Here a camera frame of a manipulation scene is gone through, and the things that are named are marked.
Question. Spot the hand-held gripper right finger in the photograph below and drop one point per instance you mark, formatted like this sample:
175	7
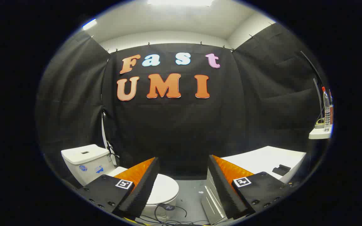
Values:
222	188

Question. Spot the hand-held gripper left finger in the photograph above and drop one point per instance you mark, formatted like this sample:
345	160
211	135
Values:
143	188

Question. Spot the white toilet lid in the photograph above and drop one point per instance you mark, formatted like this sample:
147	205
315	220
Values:
165	188

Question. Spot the white toilet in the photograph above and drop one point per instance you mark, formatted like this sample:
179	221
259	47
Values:
83	160

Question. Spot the small black object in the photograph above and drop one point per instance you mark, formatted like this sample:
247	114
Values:
281	170

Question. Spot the black backdrop cloth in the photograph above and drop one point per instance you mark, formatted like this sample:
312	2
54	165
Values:
168	131

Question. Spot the clear bottle red cap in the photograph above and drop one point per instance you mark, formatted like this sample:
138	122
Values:
326	110

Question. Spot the white wall shelf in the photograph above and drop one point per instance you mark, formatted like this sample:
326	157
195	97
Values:
319	134

